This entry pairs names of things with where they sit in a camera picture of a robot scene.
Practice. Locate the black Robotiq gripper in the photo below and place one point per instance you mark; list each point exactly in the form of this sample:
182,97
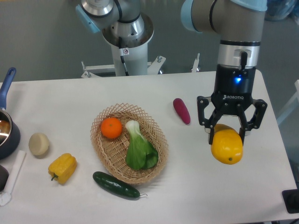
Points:
233,88

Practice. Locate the yellow mango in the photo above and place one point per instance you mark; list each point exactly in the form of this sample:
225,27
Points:
227,146

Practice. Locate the dark green cucumber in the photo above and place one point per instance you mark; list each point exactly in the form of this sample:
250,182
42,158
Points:
116,186

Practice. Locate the yellow bell pepper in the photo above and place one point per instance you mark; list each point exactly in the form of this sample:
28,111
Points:
62,168

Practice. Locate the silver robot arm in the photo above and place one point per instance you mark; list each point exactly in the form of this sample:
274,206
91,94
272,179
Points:
239,24

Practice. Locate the purple sweet potato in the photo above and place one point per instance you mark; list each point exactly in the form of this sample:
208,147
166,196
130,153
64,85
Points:
181,110

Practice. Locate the green bok choy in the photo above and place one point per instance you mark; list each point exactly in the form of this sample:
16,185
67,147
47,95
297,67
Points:
141,154

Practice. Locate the blue plastic bag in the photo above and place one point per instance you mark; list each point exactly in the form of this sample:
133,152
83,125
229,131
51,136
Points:
278,10

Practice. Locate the black device right edge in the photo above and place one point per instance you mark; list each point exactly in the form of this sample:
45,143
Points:
291,200

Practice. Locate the orange tangerine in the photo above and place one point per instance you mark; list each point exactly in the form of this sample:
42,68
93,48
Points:
111,128

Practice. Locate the woven wicker basket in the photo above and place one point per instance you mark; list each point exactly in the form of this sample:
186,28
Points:
112,152

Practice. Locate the beige round potato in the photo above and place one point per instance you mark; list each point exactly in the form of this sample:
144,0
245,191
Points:
38,144

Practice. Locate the blue saucepan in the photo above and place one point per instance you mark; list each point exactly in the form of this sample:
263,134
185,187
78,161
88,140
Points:
9,132

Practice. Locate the dark round object left edge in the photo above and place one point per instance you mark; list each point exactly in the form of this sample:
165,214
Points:
4,174

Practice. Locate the white plastic spatula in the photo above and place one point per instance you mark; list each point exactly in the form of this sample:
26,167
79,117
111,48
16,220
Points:
5,196

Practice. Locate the white frame right edge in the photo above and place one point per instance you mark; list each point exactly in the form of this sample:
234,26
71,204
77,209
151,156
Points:
290,106

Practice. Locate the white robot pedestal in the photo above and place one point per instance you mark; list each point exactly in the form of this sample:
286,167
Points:
127,62

